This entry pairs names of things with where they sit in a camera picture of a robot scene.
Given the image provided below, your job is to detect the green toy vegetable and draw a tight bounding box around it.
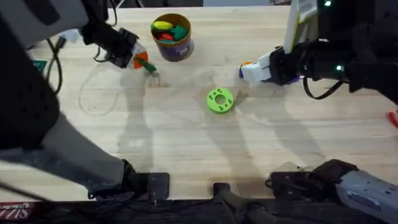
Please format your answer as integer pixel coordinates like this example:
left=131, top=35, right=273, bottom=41
left=136, top=57, right=160, bottom=78

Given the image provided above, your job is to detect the green disc with holes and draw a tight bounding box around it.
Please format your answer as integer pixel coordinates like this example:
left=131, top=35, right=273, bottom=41
left=206, top=87, right=235, bottom=114

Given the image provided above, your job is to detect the black stand pole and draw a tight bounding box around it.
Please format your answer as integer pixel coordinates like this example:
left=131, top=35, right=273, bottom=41
left=212, top=182, right=278, bottom=224

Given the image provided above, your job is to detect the red handled tool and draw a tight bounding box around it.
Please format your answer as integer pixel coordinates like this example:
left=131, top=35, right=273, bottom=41
left=387, top=110, right=398, bottom=130

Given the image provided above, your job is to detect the brown tub with toys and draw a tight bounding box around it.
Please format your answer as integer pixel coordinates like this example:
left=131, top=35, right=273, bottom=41
left=150, top=12, right=195, bottom=62

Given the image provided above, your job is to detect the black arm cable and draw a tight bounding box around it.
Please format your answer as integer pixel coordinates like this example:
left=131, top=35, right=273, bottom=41
left=302, top=76, right=349, bottom=101
left=45, top=36, right=68, bottom=95

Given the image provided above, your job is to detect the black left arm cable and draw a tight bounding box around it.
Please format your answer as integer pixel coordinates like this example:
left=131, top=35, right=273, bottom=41
left=45, top=36, right=68, bottom=95

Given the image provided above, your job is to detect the black rail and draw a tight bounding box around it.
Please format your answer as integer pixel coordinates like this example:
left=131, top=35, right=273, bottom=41
left=0, top=198, right=398, bottom=224

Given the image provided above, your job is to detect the right wrist upright plate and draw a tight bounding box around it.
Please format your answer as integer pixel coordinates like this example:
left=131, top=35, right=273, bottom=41
left=283, top=0, right=320, bottom=55

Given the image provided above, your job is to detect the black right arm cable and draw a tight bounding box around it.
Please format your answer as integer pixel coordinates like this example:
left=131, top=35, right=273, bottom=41
left=302, top=76, right=349, bottom=101

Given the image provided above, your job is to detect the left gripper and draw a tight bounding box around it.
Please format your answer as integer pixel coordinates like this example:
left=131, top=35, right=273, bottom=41
left=81, top=21, right=149, bottom=70

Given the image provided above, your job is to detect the green board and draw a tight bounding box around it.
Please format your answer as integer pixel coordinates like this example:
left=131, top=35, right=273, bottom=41
left=32, top=59, right=49, bottom=74

